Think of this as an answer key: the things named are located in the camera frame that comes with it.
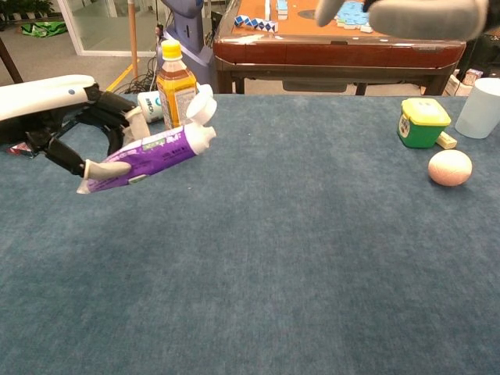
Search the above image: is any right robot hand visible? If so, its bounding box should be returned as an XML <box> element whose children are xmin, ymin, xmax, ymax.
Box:
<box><xmin>315</xmin><ymin>0</ymin><xmax>489</xmax><ymax>41</ymax></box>

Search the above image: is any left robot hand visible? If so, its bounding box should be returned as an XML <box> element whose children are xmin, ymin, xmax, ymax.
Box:
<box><xmin>0</xmin><ymin>74</ymin><xmax>152</xmax><ymax>181</ymax></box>

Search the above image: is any purple toothpaste tube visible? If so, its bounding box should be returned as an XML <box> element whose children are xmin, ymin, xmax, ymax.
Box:
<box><xmin>76</xmin><ymin>95</ymin><xmax>218</xmax><ymax>195</ymax></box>

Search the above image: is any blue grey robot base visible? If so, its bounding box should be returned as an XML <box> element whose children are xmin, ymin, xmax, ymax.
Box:
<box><xmin>160</xmin><ymin>0</ymin><xmax>216</xmax><ymax>95</ymax></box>

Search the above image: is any dark table leg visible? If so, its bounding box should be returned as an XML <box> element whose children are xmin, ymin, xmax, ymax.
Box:
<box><xmin>0</xmin><ymin>37</ymin><xmax>25</xmax><ymax>85</ymax></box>

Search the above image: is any red and black box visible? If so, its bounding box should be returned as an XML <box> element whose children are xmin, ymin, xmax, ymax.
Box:
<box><xmin>5</xmin><ymin>142</ymin><xmax>40</xmax><ymax>159</ymax></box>

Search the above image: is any green bag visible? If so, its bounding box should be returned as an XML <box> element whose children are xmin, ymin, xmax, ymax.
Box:
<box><xmin>21</xmin><ymin>21</ymin><xmax>68</xmax><ymax>37</ymax></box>

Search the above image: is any blue mahjong tile pile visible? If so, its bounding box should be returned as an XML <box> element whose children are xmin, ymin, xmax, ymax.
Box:
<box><xmin>335</xmin><ymin>3</ymin><xmax>374</xmax><ymax>33</ymax></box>

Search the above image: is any black bag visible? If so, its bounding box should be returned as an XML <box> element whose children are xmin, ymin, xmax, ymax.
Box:
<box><xmin>464</xmin><ymin>31</ymin><xmax>500</xmax><ymax>79</ymax></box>

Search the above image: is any small printed white box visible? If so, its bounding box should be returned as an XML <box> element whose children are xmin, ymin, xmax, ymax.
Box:
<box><xmin>445</xmin><ymin>68</ymin><xmax>484</xmax><ymax>97</ymax></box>

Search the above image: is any brown mahjong table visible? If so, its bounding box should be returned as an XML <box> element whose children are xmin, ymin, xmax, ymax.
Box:
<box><xmin>212</xmin><ymin>0</ymin><xmax>468</xmax><ymax>97</ymax></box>

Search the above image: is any light blue plastic cup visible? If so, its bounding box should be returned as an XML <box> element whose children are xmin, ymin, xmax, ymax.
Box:
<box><xmin>455</xmin><ymin>77</ymin><xmax>500</xmax><ymax>140</ymax></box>

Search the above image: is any green container yellow lid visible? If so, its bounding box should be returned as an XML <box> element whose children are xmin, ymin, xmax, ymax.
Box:
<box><xmin>396</xmin><ymin>98</ymin><xmax>452</xmax><ymax>149</ymax></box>

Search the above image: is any white bottle blue print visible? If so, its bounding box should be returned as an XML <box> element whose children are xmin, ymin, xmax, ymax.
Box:
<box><xmin>137</xmin><ymin>82</ymin><xmax>214</xmax><ymax>124</ymax></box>

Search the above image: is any wooden pole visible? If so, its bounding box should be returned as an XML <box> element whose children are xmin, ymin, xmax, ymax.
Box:
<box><xmin>127</xmin><ymin>0</ymin><xmax>140</xmax><ymax>79</ymax></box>

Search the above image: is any pale yellow small block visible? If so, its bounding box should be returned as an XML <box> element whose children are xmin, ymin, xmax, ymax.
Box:
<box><xmin>436</xmin><ymin>131</ymin><xmax>458</xmax><ymax>150</ymax></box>

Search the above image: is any yellow capped tea bottle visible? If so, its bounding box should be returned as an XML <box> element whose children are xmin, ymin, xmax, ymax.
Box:
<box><xmin>155</xmin><ymin>38</ymin><xmax>199</xmax><ymax>130</ymax></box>

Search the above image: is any pink egg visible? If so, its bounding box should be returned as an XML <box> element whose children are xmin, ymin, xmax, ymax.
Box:
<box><xmin>427</xmin><ymin>149</ymin><xmax>473</xmax><ymax>187</ymax></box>

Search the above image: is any blue white snake toy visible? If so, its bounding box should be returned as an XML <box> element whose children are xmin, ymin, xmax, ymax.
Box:
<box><xmin>233</xmin><ymin>15</ymin><xmax>279</xmax><ymax>33</ymax></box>

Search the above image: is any blue table cloth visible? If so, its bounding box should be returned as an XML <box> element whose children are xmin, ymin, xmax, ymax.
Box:
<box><xmin>0</xmin><ymin>92</ymin><xmax>500</xmax><ymax>375</ymax></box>

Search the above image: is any black floor cable bundle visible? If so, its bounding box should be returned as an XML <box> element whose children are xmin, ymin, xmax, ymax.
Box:
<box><xmin>112</xmin><ymin>54</ymin><xmax>165</xmax><ymax>95</ymax></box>

